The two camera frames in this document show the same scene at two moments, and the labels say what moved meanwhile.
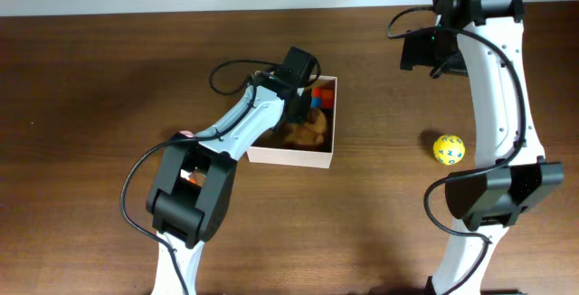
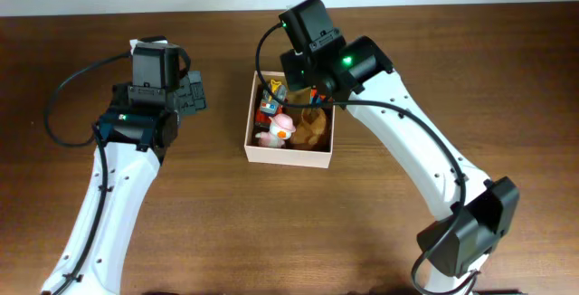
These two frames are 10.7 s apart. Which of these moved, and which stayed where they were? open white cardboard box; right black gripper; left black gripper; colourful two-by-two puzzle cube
Moved: right black gripper; left black gripper
Stayed: colourful two-by-two puzzle cube; open white cardboard box
